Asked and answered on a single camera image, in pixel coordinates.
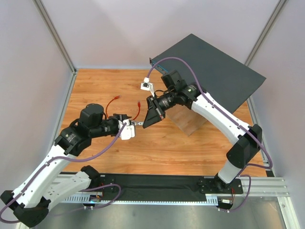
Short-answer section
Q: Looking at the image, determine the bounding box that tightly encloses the red ethernet cable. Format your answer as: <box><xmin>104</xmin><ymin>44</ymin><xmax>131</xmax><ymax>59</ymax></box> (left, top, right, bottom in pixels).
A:
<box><xmin>104</xmin><ymin>95</ymin><xmax>142</xmax><ymax>121</ymax></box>

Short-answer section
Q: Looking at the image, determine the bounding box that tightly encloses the silver transceiver module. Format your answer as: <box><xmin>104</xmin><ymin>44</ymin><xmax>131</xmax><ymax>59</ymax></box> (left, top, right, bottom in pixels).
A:
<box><xmin>131</xmin><ymin>120</ymin><xmax>143</xmax><ymax>125</ymax></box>

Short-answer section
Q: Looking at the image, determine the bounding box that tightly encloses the dark blue network switch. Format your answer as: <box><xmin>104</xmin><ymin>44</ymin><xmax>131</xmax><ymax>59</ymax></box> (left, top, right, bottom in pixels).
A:
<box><xmin>150</xmin><ymin>34</ymin><xmax>266</xmax><ymax>113</ymax></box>

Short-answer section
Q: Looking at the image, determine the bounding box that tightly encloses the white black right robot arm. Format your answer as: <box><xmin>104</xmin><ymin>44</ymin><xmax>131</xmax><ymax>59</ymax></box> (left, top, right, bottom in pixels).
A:
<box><xmin>142</xmin><ymin>71</ymin><xmax>262</xmax><ymax>191</ymax></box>

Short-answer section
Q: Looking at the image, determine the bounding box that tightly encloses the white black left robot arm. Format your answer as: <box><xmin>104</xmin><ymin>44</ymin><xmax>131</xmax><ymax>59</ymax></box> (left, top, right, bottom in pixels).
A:
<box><xmin>0</xmin><ymin>104</ymin><xmax>135</xmax><ymax>228</ymax></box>

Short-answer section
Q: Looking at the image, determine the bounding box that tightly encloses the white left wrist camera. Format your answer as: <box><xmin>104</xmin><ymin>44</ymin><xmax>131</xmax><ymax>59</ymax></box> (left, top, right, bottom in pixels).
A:
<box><xmin>119</xmin><ymin>119</ymin><xmax>135</xmax><ymax>140</ymax></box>

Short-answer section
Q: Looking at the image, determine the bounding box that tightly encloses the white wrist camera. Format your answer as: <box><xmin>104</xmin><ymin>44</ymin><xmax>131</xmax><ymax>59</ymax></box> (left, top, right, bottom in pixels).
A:
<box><xmin>140</xmin><ymin>77</ymin><xmax>154</xmax><ymax>95</ymax></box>
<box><xmin>119</xmin><ymin>119</ymin><xmax>135</xmax><ymax>140</ymax></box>

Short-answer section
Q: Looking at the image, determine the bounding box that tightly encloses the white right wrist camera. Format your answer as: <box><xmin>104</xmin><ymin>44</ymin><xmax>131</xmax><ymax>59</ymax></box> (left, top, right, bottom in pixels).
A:
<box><xmin>140</xmin><ymin>77</ymin><xmax>154</xmax><ymax>95</ymax></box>

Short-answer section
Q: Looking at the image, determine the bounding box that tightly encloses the wooden switch stand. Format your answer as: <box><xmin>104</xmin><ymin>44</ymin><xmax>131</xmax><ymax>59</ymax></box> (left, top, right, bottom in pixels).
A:
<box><xmin>166</xmin><ymin>105</ymin><xmax>207</xmax><ymax>136</ymax></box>

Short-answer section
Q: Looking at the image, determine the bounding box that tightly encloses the left aluminium frame post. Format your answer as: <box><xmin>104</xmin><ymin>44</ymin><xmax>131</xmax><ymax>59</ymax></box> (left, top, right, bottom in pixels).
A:
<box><xmin>33</xmin><ymin>0</ymin><xmax>77</xmax><ymax>74</ymax></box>

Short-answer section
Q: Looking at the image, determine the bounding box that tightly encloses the aluminium frame post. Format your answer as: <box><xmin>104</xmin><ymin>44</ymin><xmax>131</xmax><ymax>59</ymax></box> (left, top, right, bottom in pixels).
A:
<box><xmin>33</xmin><ymin>0</ymin><xmax>77</xmax><ymax>74</ymax></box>
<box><xmin>244</xmin><ymin>0</ymin><xmax>288</xmax><ymax>67</ymax></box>

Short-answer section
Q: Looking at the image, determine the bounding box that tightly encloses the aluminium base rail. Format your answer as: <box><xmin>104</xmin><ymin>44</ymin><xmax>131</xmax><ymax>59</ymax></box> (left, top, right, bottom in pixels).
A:
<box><xmin>62</xmin><ymin>176</ymin><xmax>289</xmax><ymax>206</ymax></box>

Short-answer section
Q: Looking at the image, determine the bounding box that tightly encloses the right aluminium frame post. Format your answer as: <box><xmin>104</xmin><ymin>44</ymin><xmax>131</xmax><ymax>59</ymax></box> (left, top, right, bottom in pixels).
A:
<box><xmin>244</xmin><ymin>0</ymin><xmax>288</xmax><ymax>67</ymax></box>

